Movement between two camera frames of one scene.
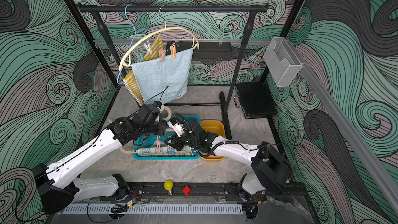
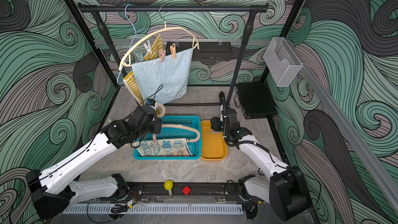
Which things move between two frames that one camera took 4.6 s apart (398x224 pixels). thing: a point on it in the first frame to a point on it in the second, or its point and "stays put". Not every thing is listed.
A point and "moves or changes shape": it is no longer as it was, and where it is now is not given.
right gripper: x=175 y=139 to x=214 y=123
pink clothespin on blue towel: x=162 y=53 stays put
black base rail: x=287 y=193 stays put
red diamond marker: x=186 y=190 stays put
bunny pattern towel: x=164 y=152 moves or changes shape
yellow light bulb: x=168 y=185 stays put
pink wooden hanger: x=127 y=151 moves or changes shape
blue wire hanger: x=130 y=46 stays put
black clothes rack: x=250 y=8 stays put
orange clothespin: x=173 y=50 stays put
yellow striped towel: x=154 y=51 stays put
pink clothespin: x=158 y=144 to x=155 y=139
